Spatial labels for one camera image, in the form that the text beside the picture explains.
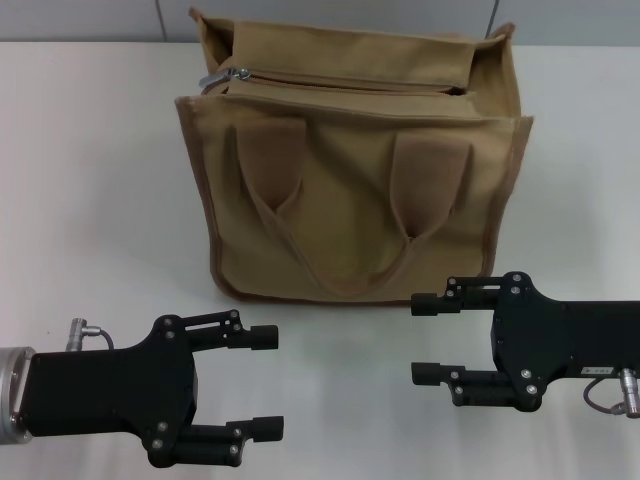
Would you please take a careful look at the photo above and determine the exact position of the gripper cable with plugs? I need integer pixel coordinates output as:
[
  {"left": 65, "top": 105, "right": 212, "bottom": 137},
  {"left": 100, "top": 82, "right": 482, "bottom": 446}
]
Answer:
[
  {"left": 63, "top": 316, "right": 119, "bottom": 354},
  {"left": 584, "top": 367, "right": 640, "bottom": 417}
]

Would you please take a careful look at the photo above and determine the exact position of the right gripper cable with plugs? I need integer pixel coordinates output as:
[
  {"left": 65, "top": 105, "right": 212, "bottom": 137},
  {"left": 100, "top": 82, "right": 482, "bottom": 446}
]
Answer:
[{"left": 584, "top": 367, "right": 640, "bottom": 417}]

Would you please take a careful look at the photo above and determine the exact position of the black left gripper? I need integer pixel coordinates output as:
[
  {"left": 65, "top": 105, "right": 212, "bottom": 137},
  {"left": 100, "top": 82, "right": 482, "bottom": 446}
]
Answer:
[{"left": 22, "top": 309, "right": 286, "bottom": 470}]

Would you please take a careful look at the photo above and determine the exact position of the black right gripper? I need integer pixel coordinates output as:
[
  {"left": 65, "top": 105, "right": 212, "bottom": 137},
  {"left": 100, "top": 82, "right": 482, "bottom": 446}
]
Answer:
[{"left": 410, "top": 271, "right": 640, "bottom": 414}]

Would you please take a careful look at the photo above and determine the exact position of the silver metal zipper pull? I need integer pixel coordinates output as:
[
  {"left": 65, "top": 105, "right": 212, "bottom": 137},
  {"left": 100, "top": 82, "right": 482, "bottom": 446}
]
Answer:
[{"left": 199, "top": 66, "right": 252, "bottom": 91}]

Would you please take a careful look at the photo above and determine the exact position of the left gripper cable with plugs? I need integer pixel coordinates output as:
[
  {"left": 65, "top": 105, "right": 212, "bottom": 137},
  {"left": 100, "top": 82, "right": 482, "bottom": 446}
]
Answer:
[{"left": 63, "top": 316, "right": 119, "bottom": 354}]

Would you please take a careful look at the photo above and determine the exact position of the khaki canvas food bag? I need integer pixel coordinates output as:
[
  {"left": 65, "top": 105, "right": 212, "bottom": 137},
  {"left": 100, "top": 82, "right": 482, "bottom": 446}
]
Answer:
[{"left": 173, "top": 5, "right": 535, "bottom": 304}]

